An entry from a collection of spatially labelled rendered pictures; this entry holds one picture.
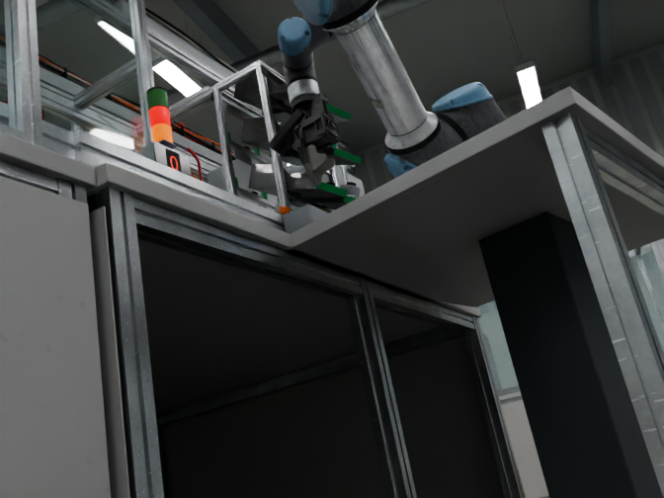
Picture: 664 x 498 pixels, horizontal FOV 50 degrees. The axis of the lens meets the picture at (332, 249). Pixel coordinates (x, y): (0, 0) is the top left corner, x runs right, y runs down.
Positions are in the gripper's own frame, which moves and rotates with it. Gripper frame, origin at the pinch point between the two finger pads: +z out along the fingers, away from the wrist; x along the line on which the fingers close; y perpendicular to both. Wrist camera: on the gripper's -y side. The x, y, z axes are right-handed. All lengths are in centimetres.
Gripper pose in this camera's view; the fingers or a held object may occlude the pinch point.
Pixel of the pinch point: (314, 181)
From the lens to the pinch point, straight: 164.6
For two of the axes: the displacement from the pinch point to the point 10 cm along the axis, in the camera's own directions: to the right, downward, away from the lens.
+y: 8.4, -3.3, -4.4
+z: 1.9, 9.2, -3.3
